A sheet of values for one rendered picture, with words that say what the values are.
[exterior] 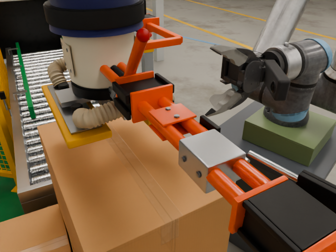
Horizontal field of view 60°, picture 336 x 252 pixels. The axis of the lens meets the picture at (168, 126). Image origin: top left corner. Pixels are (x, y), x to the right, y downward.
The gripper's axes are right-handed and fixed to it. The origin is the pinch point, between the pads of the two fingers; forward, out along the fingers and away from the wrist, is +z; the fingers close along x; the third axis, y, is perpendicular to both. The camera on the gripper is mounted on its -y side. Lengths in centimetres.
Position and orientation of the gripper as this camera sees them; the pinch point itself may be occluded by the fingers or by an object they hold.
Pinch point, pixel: (209, 85)
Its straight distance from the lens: 60.5
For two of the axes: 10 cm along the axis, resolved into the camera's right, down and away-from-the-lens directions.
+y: -4.9, -4.6, 7.4
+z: -8.7, 2.6, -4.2
